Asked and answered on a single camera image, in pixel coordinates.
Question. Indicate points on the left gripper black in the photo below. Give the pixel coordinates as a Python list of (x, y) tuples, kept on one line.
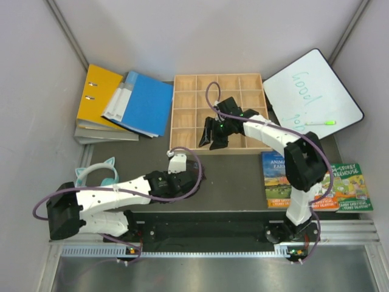
[(176, 173)]

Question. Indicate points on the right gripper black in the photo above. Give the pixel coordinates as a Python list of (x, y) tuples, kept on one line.
[(210, 124)]

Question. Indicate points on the brown floral necktie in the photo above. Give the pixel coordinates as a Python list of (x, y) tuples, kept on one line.
[(196, 168)]

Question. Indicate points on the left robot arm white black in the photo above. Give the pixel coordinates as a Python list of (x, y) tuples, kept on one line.
[(98, 210)]

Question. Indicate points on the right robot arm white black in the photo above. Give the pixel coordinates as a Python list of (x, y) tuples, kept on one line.
[(304, 159)]

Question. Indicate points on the blue folder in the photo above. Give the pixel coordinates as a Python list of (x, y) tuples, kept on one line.
[(140, 104)]

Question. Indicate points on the Animal Farm book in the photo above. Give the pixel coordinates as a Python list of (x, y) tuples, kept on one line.
[(277, 187)]

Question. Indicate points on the teal cat-ear headphones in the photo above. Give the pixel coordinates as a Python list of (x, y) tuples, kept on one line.
[(83, 172)]

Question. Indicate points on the white whiteboard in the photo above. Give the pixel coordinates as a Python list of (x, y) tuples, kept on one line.
[(308, 90)]

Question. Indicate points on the grey binder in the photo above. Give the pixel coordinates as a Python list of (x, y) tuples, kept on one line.
[(89, 136)]

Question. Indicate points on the green marker pen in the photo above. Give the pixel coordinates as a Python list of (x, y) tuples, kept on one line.
[(327, 123)]

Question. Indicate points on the orange Treehouse book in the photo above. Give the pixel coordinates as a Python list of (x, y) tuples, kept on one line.
[(329, 203)]

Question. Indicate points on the green Treehouse book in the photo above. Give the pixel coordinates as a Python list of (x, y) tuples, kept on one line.
[(350, 189)]

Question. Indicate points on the yellow ring binder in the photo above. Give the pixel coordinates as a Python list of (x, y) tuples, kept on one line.
[(99, 86)]

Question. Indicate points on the white cable duct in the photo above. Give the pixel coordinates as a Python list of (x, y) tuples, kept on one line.
[(120, 251)]

